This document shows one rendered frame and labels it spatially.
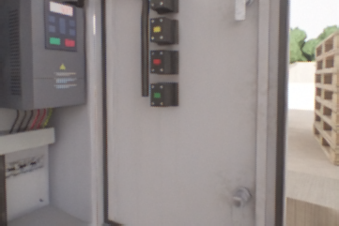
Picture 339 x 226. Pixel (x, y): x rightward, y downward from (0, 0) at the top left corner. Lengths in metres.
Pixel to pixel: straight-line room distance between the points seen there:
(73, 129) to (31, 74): 0.20
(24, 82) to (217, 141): 0.38
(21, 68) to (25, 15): 0.10
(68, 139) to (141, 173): 0.23
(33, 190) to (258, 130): 0.58
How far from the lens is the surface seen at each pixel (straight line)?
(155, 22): 0.47
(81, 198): 0.71
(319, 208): 1.64
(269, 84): 0.44
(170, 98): 0.47
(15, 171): 0.74
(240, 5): 0.43
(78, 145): 0.67
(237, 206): 0.46
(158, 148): 0.54
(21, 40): 0.56
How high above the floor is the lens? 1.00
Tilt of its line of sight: 3 degrees down
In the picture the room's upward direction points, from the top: straight up
